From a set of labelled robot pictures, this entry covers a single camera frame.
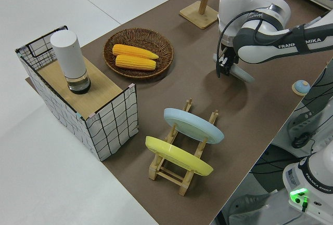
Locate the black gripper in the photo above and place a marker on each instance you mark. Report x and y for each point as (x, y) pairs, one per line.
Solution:
(230, 57)

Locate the gray plate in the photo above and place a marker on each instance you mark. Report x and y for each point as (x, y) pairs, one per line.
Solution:
(244, 75)

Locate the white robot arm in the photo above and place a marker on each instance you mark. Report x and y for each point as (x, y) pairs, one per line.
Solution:
(260, 51)

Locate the light blue plate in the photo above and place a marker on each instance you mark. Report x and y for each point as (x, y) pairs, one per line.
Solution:
(192, 123)

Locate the yellow plate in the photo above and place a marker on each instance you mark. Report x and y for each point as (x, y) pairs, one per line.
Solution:
(177, 155)

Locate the wooden plate rack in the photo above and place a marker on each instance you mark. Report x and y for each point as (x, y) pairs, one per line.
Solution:
(169, 175)

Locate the brown table mat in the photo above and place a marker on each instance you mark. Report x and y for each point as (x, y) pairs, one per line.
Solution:
(208, 92)

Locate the wooden mug tree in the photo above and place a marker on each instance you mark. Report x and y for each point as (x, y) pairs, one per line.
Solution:
(199, 14)

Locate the brown wicker basket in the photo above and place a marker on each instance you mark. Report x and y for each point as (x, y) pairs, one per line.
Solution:
(161, 45)

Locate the blue call bell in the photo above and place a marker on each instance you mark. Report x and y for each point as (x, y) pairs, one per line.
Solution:
(300, 86)

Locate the yellow corn cob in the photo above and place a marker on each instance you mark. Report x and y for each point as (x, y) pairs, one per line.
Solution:
(135, 63)
(132, 51)

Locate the white cylinder bottle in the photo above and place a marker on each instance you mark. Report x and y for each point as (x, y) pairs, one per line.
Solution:
(69, 53)

